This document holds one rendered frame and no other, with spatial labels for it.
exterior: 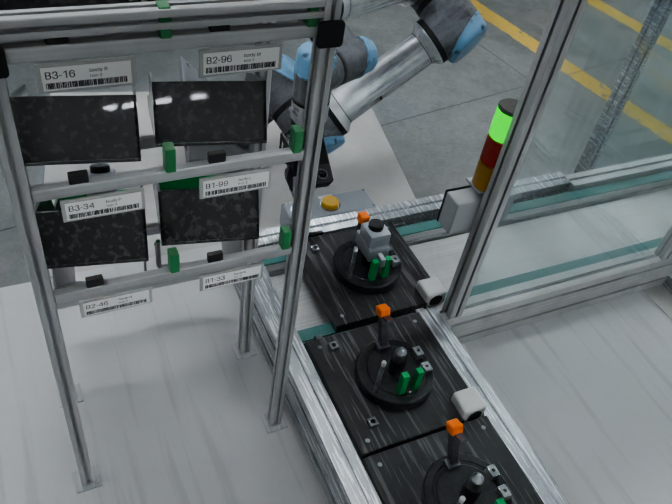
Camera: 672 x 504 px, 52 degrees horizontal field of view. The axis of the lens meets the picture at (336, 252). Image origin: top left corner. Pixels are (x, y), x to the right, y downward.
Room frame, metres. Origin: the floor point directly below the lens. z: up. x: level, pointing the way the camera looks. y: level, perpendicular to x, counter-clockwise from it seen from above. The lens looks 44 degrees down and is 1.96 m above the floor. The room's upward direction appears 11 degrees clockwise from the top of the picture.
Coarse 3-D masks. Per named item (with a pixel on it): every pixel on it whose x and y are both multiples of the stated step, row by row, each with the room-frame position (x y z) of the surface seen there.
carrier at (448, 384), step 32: (416, 320) 0.89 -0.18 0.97; (320, 352) 0.77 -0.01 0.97; (352, 352) 0.78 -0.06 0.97; (384, 352) 0.78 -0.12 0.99; (416, 352) 0.78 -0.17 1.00; (352, 384) 0.71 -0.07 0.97; (384, 384) 0.71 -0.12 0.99; (416, 384) 0.71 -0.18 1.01; (448, 384) 0.75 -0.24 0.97; (352, 416) 0.65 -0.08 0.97; (384, 416) 0.66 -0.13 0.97; (416, 416) 0.67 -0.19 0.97; (448, 416) 0.69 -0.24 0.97; (480, 416) 0.70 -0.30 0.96; (384, 448) 0.60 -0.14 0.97
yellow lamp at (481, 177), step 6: (480, 162) 0.95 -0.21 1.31; (480, 168) 0.95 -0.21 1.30; (486, 168) 0.94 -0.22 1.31; (474, 174) 0.96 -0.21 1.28; (480, 174) 0.95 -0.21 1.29; (486, 174) 0.94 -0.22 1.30; (474, 180) 0.95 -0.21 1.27; (480, 180) 0.94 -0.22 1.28; (486, 180) 0.94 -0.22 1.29; (474, 186) 0.95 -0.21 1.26; (480, 186) 0.94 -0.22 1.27; (486, 186) 0.94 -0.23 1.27
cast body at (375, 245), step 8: (368, 224) 1.00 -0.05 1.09; (376, 224) 1.00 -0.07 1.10; (384, 224) 1.02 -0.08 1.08; (360, 232) 1.00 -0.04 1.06; (368, 232) 0.98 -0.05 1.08; (376, 232) 0.99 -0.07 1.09; (384, 232) 0.99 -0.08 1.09; (360, 240) 1.00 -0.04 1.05; (368, 240) 0.98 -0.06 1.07; (376, 240) 0.97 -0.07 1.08; (384, 240) 0.98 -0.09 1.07; (360, 248) 0.99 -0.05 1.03; (368, 248) 0.97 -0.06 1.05; (376, 248) 0.98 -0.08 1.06; (384, 248) 0.98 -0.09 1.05; (368, 256) 0.97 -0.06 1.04; (376, 256) 0.97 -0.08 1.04; (384, 256) 0.98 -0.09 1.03; (384, 264) 0.96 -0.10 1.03
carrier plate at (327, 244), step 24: (312, 240) 1.05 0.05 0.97; (336, 240) 1.07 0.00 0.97; (312, 264) 0.99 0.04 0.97; (408, 264) 1.04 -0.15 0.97; (312, 288) 0.93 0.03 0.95; (336, 288) 0.93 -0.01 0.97; (408, 288) 0.97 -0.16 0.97; (336, 312) 0.87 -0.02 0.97; (360, 312) 0.88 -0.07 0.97; (408, 312) 0.92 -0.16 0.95
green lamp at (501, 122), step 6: (498, 108) 0.96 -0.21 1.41; (498, 114) 0.95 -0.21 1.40; (504, 114) 0.94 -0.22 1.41; (492, 120) 0.97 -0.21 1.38; (498, 120) 0.95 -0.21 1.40; (504, 120) 0.94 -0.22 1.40; (510, 120) 0.94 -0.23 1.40; (492, 126) 0.96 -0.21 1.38; (498, 126) 0.95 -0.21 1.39; (504, 126) 0.94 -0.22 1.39; (492, 132) 0.95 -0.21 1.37; (498, 132) 0.94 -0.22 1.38; (504, 132) 0.94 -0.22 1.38; (492, 138) 0.95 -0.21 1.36; (498, 138) 0.94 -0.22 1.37; (504, 138) 0.94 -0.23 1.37
